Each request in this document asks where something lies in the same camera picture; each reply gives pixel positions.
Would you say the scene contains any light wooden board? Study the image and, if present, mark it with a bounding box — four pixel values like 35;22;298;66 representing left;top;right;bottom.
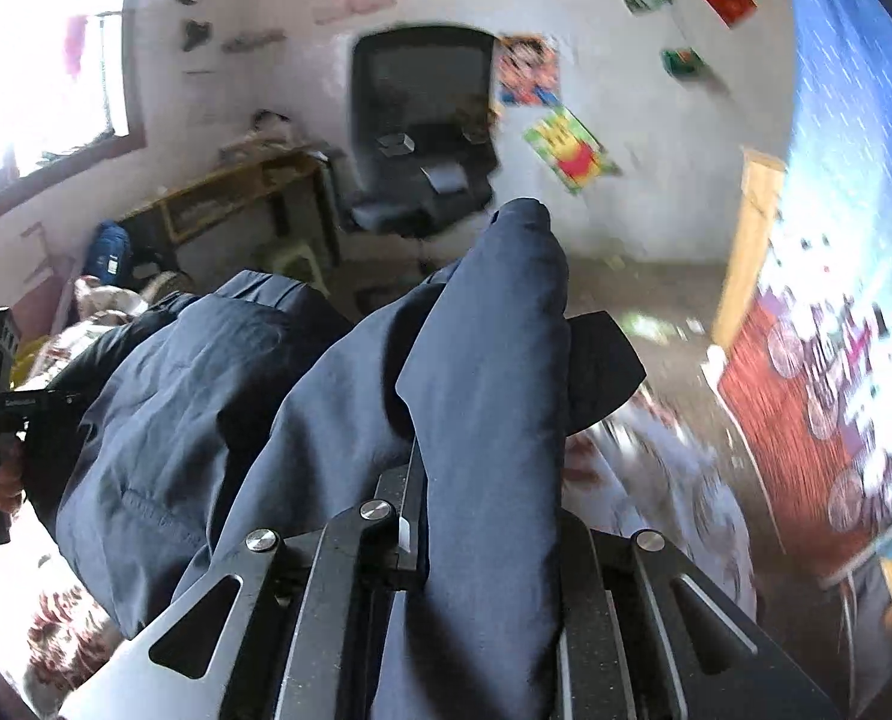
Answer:
711;148;786;353

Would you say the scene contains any wooden desk with shelf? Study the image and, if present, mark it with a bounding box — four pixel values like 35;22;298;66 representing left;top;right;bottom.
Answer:
119;146;342;270

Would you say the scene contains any window with dark frame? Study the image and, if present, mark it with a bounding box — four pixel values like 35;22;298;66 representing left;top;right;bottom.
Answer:
0;0;146;218

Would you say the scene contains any Winnie the Pooh poster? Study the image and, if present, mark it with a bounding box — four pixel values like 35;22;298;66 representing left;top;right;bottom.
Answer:
522;106;620;195

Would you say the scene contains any blue dotted bicycle curtain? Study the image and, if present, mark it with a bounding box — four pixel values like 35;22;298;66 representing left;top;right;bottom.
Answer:
717;0;892;653

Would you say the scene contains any person's left hand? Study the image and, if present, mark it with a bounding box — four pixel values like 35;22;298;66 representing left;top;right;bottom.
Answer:
0;436;23;515

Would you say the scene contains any green hanging pouch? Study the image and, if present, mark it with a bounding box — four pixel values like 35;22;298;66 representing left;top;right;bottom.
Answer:
661;47;713;83

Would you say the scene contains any black mesh office chair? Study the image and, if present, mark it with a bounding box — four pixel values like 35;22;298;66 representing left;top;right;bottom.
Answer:
339;25;498;239

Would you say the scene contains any anime cartoon poster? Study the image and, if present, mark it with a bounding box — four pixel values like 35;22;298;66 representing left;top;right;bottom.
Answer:
495;34;560;107

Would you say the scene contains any floral white red bedspread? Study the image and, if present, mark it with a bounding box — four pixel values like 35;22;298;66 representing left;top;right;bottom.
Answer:
0;276;759;717

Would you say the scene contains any navy blue padded jacket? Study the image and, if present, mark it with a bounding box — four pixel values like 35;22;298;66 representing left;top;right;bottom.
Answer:
23;199;645;718

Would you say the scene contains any blue backpack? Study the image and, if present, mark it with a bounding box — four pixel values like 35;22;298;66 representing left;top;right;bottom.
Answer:
83;221;132;286

